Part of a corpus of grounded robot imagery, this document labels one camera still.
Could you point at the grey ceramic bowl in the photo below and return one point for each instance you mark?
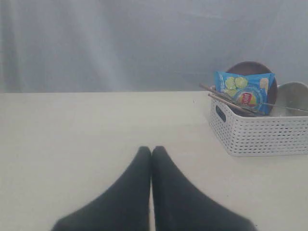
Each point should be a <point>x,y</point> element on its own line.
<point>292,100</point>

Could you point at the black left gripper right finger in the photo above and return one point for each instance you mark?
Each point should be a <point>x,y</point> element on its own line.
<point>180,206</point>

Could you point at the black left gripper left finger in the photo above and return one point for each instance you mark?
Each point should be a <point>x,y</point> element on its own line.
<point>124,206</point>

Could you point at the brown wooden chopstick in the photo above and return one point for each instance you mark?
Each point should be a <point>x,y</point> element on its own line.
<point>226,96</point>
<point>237,109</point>

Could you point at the blue chips bag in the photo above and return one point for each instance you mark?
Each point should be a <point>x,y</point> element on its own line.
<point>250,90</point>

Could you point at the white perforated plastic basket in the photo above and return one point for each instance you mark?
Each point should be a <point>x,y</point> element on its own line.
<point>258,136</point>

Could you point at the brown round plate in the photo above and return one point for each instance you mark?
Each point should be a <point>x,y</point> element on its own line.
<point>250,68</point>

